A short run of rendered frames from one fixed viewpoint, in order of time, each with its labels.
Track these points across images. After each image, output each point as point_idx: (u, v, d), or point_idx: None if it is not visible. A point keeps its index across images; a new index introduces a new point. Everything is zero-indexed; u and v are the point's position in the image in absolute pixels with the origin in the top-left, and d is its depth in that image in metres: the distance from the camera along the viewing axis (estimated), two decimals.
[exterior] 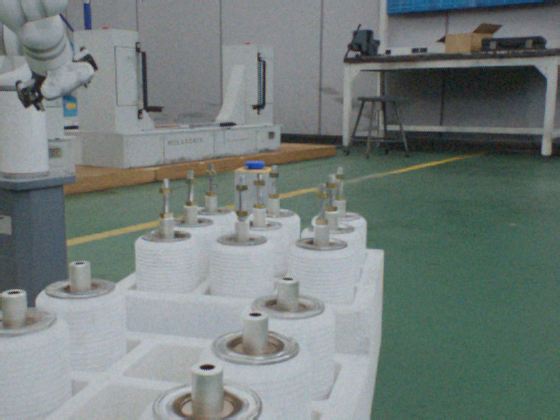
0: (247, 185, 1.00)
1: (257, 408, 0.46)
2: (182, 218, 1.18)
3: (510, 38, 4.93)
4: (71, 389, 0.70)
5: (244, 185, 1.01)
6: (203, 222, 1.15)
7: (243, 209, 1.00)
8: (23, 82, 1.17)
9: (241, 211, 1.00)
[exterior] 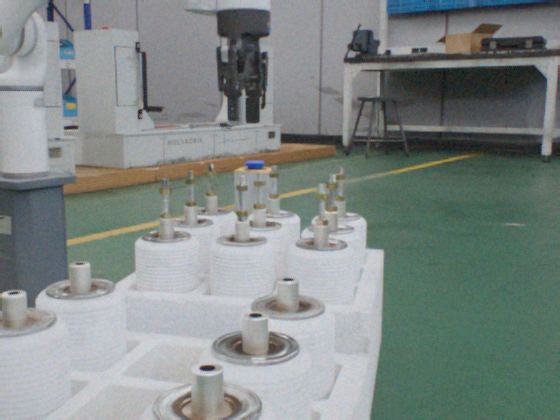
0: (247, 186, 1.00)
1: (257, 409, 0.46)
2: (182, 218, 1.18)
3: (510, 38, 4.93)
4: (71, 389, 0.70)
5: (244, 185, 1.01)
6: (203, 222, 1.15)
7: (243, 209, 1.00)
8: (261, 51, 1.01)
9: (241, 211, 1.00)
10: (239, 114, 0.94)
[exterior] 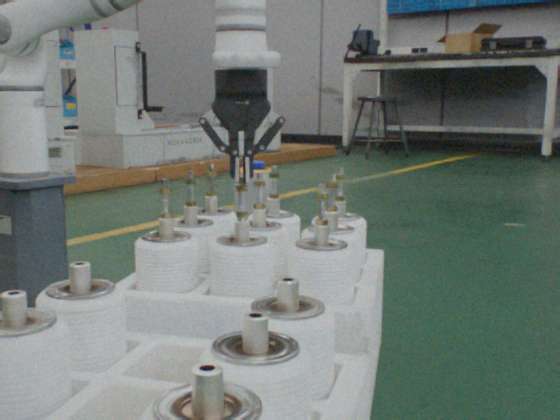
0: (237, 186, 1.01)
1: (257, 409, 0.46)
2: (182, 218, 1.18)
3: (510, 38, 4.93)
4: (71, 389, 0.70)
5: (235, 187, 1.00)
6: (203, 222, 1.15)
7: (243, 209, 1.01)
8: (203, 115, 0.98)
9: (247, 210, 1.01)
10: (247, 171, 1.00)
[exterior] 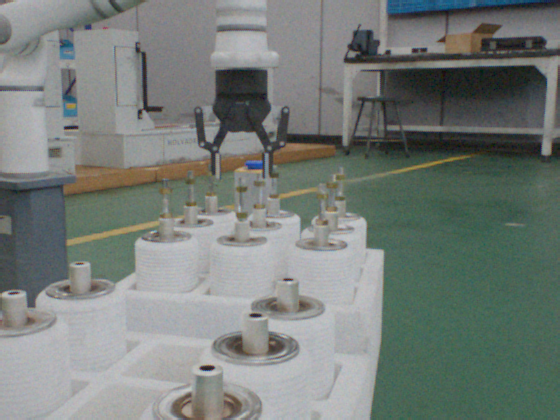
0: (239, 188, 0.99)
1: (257, 409, 0.46)
2: (182, 218, 1.18)
3: (510, 38, 4.93)
4: (71, 389, 0.70)
5: (244, 188, 0.99)
6: (203, 222, 1.15)
7: (238, 210, 1.01)
8: (201, 106, 0.98)
9: (237, 211, 1.01)
10: (266, 167, 1.01)
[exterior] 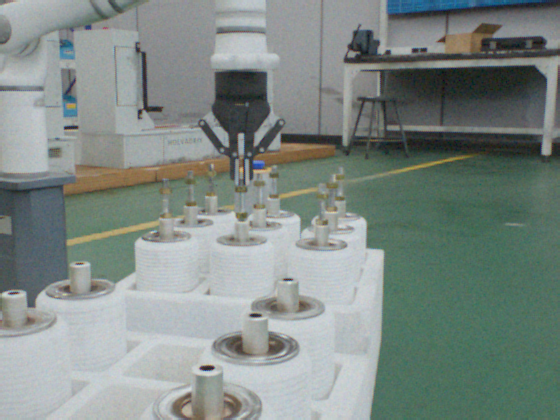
0: (247, 188, 1.00)
1: (257, 409, 0.46)
2: (182, 218, 1.18)
3: (510, 38, 4.93)
4: (71, 389, 0.70)
5: (244, 187, 1.01)
6: (203, 222, 1.15)
7: (242, 211, 1.00)
8: (203, 117, 0.98)
9: (239, 213, 1.00)
10: (247, 173, 1.00)
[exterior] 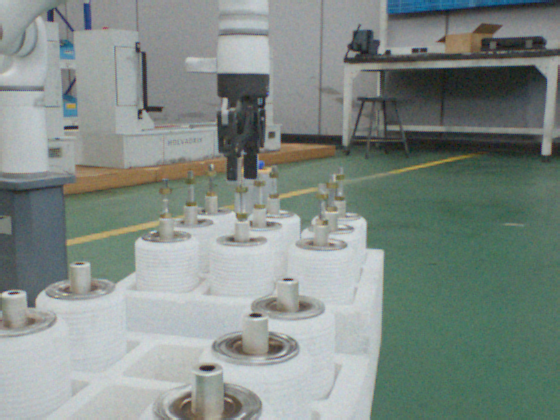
0: (247, 188, 1.00)
1: (257, 409, 0.46)
2: (182, 218, 1.18)
3: (510, 38, 4.93)
4: (71, 389, 0.70)
5: (245, 187, 1.01)
6: (203, 222, 1.15)
7: (242, 211, 1.00)
8: (259, 109, 1.03)
9: (240, 213, 1.00)
10: (238, 174, 0.96)
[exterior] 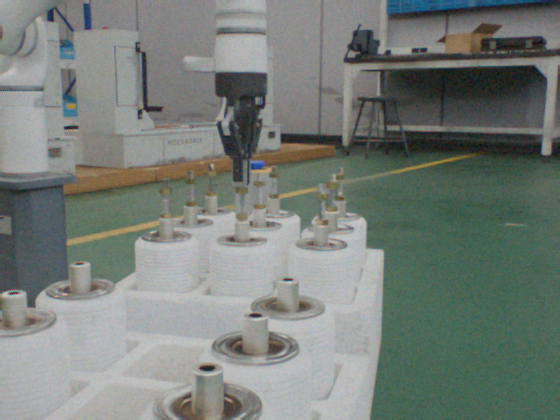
0: (239, 188, 1.01)
1: (257, 409, 0.46)
2: (182, 218, 1.18)
3: (510, 38, 4.93)
4: (71, 389, 0.70)
5: (236, 189, 1.00)
6: (203, 222, 1.15)
7: (244, 211, 1.01)
8: None
9: (247, 213, 1.01)
10: (244, 176, 0.98)
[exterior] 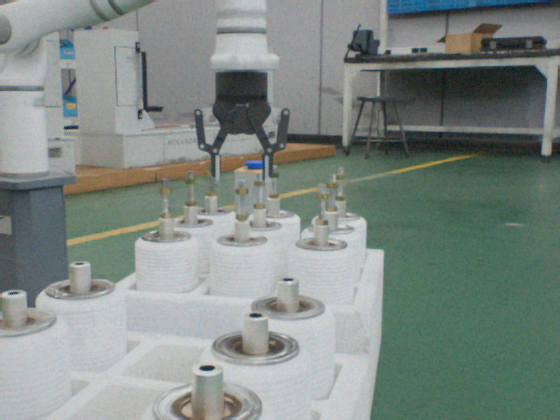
0: (238, 190, 0.99)
1: (257, 409, 0.46)
2: (182, 218, 1.18)
3: (510, 38, 4.93)
4: (71, 389, 0.70)
5: (243, 190, 0.99)
6: (203, 222, 1.15)
7: (239, 212, 1.01)
8: (201, 108, 0.98)
9: (238, 213, 1.01)
10: (266, 169, 1.01)
